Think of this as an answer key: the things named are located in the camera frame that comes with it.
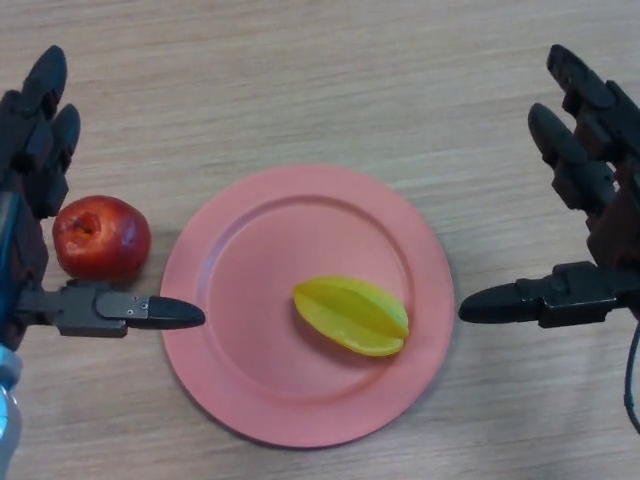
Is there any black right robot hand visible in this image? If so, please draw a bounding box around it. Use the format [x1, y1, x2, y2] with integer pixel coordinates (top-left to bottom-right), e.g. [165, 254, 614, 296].
[458, 43, 640, 330]

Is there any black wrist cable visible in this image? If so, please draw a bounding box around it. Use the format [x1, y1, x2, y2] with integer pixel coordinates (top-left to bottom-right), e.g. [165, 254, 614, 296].
[621, 322, 640, 434]

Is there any yellow starfruit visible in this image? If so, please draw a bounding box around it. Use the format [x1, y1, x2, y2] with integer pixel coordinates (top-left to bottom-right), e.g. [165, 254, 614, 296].
[292, 275, 410, 358]

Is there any red apple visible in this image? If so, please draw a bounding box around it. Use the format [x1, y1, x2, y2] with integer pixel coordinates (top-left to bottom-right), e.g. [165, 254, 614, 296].
[52, 195, 152, 282]

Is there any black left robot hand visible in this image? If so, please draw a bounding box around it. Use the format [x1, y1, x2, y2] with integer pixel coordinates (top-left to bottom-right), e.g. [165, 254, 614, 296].
[0, 44, 207, 351]

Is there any pink round plate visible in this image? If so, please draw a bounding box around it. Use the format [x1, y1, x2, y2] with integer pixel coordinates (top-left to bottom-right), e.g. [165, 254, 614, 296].
[160, 164, 455, 448]

